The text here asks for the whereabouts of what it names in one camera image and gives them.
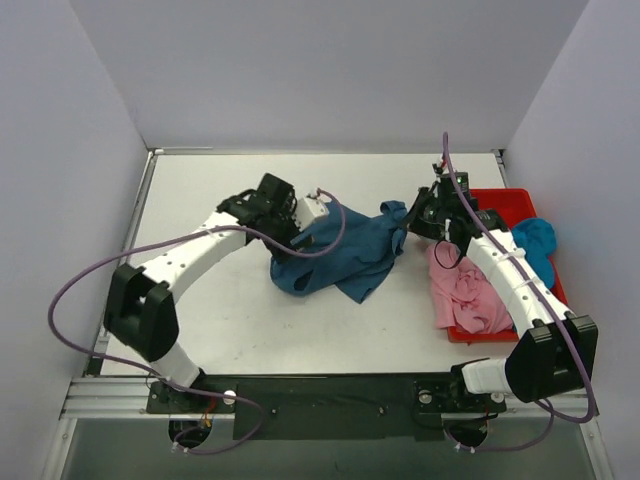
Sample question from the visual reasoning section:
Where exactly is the dark blue t shirt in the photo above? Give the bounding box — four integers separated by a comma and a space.
270, 200, 407, 304

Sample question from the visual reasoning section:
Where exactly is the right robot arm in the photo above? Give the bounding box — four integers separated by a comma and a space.
402, 167, 598, 409

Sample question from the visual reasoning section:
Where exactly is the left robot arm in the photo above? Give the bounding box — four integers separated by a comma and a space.
103, 174, 328, 412

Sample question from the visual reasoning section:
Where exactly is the pink t shirt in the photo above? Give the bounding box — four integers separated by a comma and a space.
426, 242, 513, 334

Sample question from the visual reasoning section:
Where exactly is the bright blue t shirt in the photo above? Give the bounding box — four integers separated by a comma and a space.
511, 218, 557, 289

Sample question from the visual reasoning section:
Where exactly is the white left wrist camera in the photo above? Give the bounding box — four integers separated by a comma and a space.
293, 191, 329, 231

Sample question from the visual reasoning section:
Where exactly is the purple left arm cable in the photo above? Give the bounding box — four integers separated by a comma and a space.
47, 187, 348, 455

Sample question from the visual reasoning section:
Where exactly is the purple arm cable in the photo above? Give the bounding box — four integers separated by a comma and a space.
433, 131, 600, 454
47, 187, 348, 455

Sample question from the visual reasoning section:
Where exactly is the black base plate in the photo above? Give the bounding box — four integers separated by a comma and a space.
146, 373, 506, 441

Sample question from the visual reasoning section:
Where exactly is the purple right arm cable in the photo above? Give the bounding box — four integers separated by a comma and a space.
433, 131, 600, 454

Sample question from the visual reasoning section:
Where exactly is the aluminium front rail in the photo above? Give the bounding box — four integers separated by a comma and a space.
59, 377, 588, 420

